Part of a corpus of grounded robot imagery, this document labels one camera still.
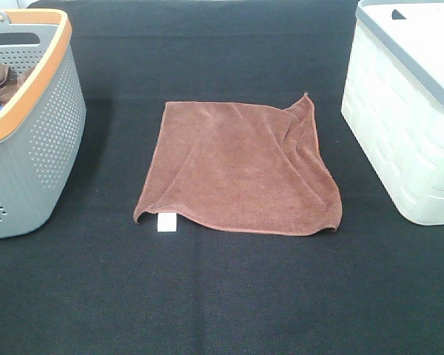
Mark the brown cloth in basket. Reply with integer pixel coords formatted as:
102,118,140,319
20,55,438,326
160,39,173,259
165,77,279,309
0,64,35,107

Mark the brown towel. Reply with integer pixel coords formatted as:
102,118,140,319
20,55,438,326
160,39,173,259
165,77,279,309
133,95,343,236

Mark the grey basket with orange rim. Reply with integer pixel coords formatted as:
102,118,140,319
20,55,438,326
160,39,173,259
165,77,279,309
0,9,86,239

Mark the white basket with grey rim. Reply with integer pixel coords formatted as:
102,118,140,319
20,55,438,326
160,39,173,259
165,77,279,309
341,1,444,226

